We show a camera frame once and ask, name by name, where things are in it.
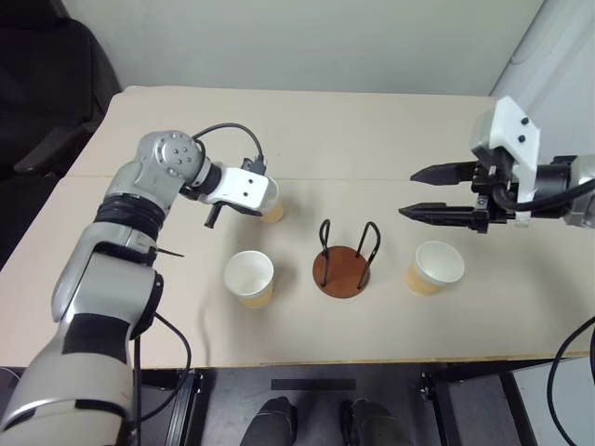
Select black office chair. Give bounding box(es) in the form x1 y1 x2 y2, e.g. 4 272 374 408
0 0 125 180

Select wire cup holder wooden base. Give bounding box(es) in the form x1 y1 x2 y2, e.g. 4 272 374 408
311 218 382 299

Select black tape strip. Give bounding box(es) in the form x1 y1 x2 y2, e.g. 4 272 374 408
271 378 357 392

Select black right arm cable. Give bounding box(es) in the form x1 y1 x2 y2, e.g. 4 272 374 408
545 315 595 446

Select tan paper cup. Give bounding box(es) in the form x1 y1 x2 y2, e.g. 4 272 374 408
223 250 275 310
258 189 285 225
405 240 466 297

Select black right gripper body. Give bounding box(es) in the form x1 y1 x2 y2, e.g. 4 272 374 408
469 155 518 234

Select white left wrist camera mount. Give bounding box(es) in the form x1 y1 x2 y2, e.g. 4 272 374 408
203 165 280 218

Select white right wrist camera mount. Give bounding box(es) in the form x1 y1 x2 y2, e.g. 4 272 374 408
469 96 543 229

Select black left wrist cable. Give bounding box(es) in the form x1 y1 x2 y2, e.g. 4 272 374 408
192 123 269 176

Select dark rounded robot foot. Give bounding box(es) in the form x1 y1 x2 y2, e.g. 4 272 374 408
240 396 298 446
338 398 411 446

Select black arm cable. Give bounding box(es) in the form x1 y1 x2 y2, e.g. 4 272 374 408
545 315 595 446
131 311 193 436

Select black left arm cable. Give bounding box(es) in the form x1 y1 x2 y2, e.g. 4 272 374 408
131 311 193 436

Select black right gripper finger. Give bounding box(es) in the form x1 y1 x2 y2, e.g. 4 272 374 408
409 162 478 188
398 201 481 231

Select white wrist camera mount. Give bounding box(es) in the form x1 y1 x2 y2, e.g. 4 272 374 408
469 96 543 229
203 165 280 218

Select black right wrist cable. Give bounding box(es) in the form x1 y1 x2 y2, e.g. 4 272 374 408
492 177 595 211

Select black table frame leg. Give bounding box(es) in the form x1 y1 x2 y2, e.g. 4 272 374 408
172 369 206 446
416 369 455 446

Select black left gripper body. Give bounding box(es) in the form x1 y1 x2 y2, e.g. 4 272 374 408
219 202 264 218

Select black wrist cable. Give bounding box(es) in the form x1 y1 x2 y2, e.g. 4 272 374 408
492 177 595 211
192 123 269 176

